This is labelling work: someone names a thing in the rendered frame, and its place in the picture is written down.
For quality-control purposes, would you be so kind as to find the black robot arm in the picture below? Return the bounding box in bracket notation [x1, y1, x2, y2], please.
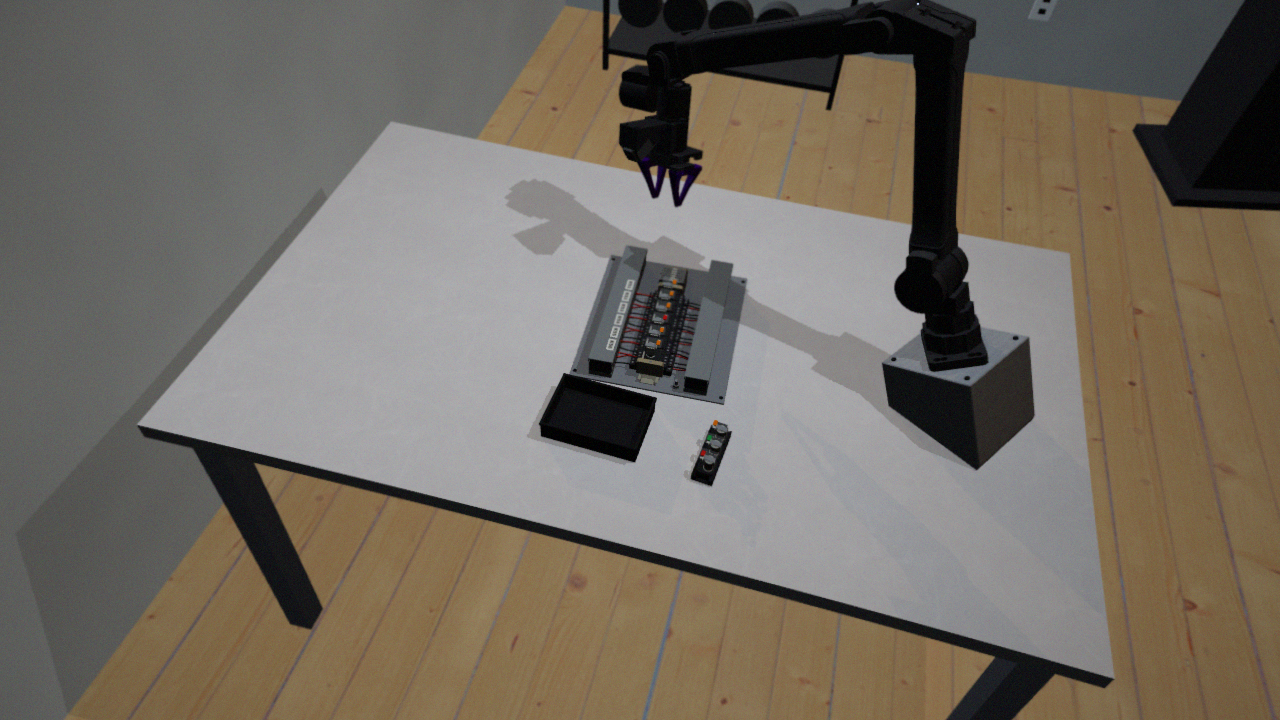
[620, 0, 988, 372]

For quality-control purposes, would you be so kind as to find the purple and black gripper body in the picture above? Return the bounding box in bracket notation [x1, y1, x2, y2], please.
[646, 117, 703, 172]

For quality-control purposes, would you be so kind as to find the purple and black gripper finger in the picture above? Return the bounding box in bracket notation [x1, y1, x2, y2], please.
[637, 158, 667, 199]
[668, 164, 701, 208]

